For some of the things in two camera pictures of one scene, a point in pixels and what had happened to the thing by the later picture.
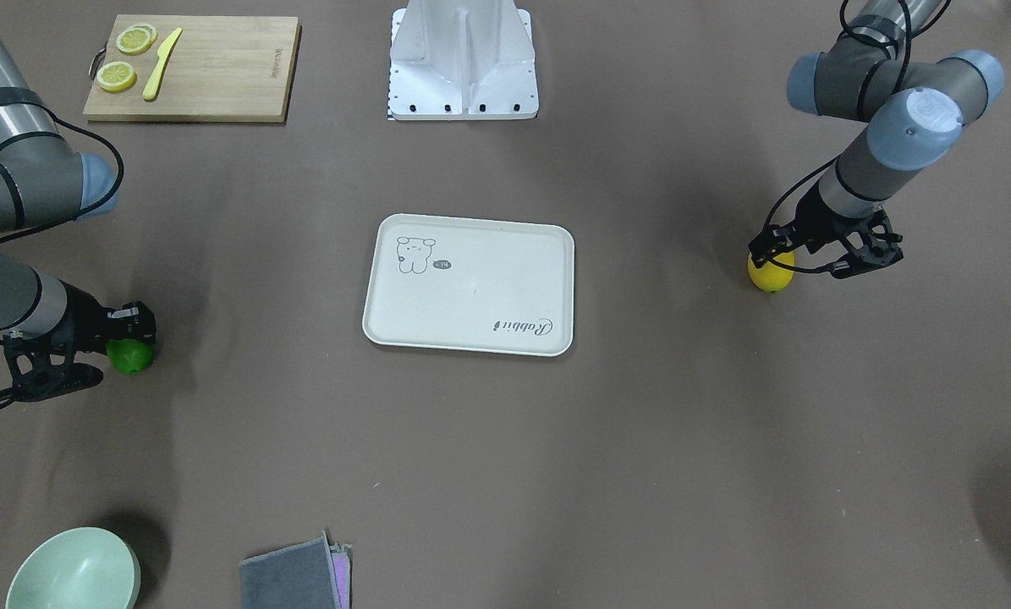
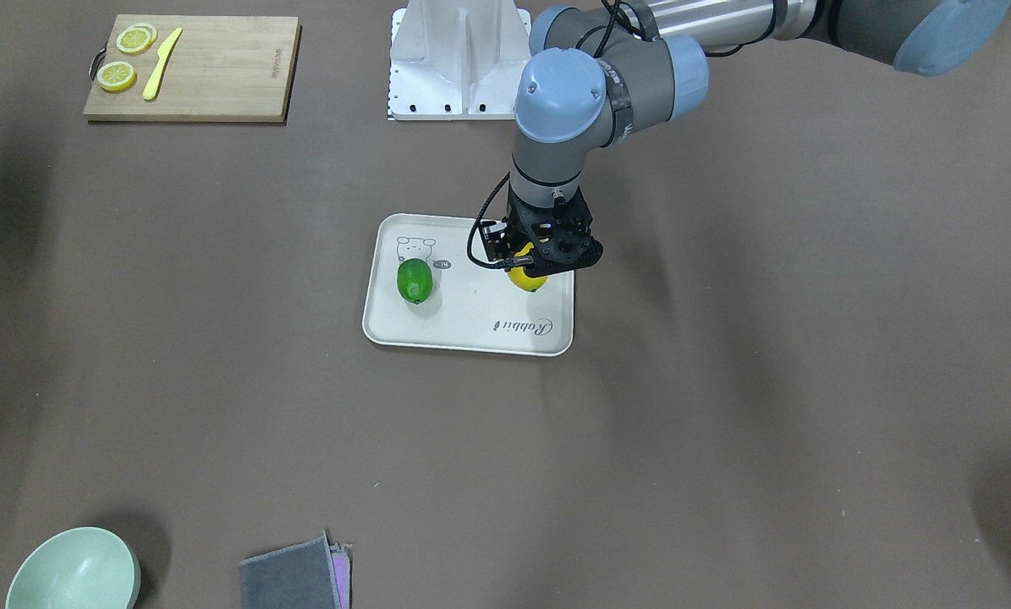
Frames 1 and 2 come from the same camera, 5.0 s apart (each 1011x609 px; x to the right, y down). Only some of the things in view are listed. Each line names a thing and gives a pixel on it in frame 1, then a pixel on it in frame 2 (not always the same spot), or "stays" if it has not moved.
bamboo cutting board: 222,68 stays
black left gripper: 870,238 → 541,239
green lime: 131,355 → 414,280
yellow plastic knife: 163,50 stays
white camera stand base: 462,59 stays
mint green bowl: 85,567 stays
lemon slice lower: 116,77 stays
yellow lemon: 771,277 → 521,278
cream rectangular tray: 470,285 stays
